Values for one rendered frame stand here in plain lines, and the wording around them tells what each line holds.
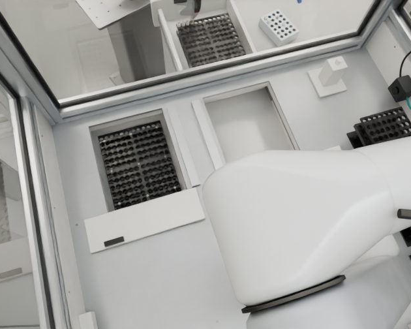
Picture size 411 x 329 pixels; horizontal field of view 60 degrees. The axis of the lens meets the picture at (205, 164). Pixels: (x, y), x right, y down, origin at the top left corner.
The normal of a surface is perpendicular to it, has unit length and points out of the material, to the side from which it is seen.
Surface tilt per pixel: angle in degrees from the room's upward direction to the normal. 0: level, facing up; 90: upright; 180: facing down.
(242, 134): 0
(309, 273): 15
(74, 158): 0
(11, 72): 90
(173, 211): 0
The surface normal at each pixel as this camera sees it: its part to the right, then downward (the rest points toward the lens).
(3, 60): 0.30, 0.89
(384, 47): -0.95, 0.27
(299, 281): 0.04, -0.11
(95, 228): 0.04, -0.37
